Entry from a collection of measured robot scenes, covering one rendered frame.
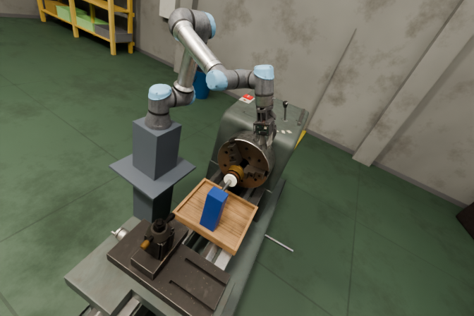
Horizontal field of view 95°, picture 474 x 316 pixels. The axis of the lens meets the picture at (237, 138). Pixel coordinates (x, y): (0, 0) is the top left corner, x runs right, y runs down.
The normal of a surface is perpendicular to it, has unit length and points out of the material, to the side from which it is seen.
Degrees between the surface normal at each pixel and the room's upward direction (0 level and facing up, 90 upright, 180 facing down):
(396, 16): 90
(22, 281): 0
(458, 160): 90
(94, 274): 0
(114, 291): 0
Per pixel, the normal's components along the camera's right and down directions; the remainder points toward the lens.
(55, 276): 0.25, -0.81
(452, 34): -0.49, 0.37
